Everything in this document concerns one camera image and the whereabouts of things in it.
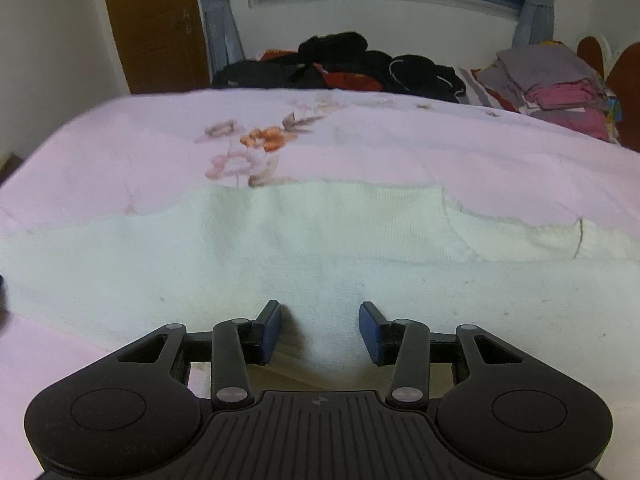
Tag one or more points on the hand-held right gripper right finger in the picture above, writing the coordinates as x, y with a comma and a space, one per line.
370, 335

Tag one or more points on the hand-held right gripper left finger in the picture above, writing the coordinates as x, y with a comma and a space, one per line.
270, 334

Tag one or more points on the white towel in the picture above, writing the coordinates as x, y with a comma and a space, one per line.
325, 260

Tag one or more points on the grey folded clothes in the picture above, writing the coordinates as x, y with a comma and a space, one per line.
540, 65

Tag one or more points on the pink floral blanket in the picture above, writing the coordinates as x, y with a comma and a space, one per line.
400, 150

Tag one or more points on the black and red jacket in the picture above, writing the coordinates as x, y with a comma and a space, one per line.
265, 75

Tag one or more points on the black jacket with white piping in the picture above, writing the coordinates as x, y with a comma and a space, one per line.
425, 72

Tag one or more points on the striped bed sheet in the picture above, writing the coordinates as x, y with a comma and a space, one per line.
480, 87

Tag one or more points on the black fleece garment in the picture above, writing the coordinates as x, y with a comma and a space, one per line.
332, 46

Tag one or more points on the grey curtain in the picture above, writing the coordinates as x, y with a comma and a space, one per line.
217, 15
535, 5

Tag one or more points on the brown wooden door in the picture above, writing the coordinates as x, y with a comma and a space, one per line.
150, 25

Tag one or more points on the colourful printed cloth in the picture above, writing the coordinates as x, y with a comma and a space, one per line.
614, 110

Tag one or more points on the brown wooden headboard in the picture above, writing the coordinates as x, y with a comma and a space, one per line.
622, 80

